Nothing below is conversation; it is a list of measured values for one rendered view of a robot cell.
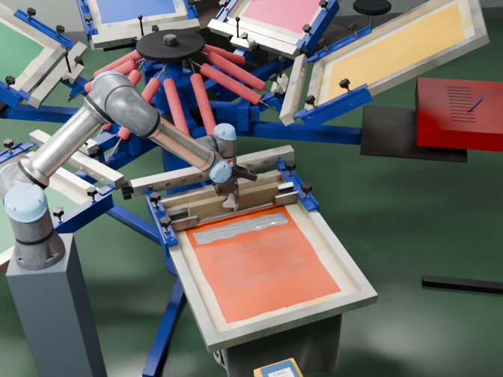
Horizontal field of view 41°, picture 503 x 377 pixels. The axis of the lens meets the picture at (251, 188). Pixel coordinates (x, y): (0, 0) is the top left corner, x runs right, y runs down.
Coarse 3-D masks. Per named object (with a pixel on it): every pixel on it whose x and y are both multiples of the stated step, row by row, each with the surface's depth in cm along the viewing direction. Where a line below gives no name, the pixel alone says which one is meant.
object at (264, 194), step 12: (240, 192) 256; (252, 192) 256; (264, 192) 258; (276, 192) 260; (192, 204) 251; (204, 204) 251; (216, 204) 253; (240, 204) 257; (252, 204) 259; (204, 216) 254
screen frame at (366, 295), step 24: (192, 192) 268; (312, 216) 255; (336, 240) 243; (192, 288) 226; (360, 288) 224; (192, 312) 221; (288, 312) 216; (312, 312) 216; (336, 312) 219; (216, 336) 209; (240, 336) 209; (264, 336) 213
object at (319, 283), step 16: (272, 208) 265; (288, 224) 256; (304, 240) 249; (304, 256) 242; (320, 272) 235; (288, 288) 230; (304, 288) 229; (320, 288) 229; (336, 288) 229; (288, 304) 223
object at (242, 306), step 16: (208, 224) 258; (224, 224) 257; (192, 240) 250; (224, 240) 250; (240, 240) 250; (208, 256) 243; (208, 272) 237; (224, 288) 230; (256, 288) 230; (272, 288) 230; (224, 304) 224; (240, 304) 224; (256, 304) 224; (272, 304) 224; (240, 320) 218
